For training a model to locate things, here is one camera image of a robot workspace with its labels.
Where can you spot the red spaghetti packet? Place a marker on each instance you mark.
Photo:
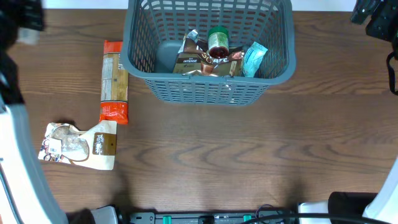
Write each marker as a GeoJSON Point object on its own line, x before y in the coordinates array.
{"type": "Point", "coordinates": [114, 85]}

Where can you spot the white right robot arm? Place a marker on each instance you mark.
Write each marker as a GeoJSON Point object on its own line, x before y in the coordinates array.
{"type": "Point", "coordinates": [344, 207]}

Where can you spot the green lid jar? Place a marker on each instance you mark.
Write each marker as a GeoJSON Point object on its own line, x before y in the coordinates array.
{"type": "Point", "coordinates": [218, 42]}

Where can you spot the gold coffee bag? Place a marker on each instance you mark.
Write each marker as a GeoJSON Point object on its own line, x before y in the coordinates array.
{"type": "Point", "coordinates": [193, 59]}

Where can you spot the teal wipes packet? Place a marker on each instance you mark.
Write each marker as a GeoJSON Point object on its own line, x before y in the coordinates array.
{"type": "Point", "coordinates": [253, 59]}

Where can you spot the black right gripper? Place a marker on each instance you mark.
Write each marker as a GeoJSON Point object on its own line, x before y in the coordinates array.
{"type": "Point", "coordinates": [372, 18]}

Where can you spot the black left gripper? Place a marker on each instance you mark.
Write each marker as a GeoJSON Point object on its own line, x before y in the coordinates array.
{"type": "Point", "coordinates": [23, 16]}

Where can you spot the snack bag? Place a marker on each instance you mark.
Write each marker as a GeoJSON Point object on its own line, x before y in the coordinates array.
{"type": "Point", "coordinates": [94, 148]}

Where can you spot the tissue pack multipack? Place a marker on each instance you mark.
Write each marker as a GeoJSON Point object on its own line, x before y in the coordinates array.
{"type": "Point", "coordinates": [28, 36]}

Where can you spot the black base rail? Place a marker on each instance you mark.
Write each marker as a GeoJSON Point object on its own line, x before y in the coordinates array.
{"type": "Point", "coordinates": [199, 218]}

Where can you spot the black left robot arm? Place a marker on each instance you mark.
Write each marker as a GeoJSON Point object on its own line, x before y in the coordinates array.
{"type": "Point", "coordinates": [26, 189]}

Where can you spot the grey plastic basket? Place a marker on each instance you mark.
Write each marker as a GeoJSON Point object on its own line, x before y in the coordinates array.
{"type": "Point", "coordinates": [154, 31]}

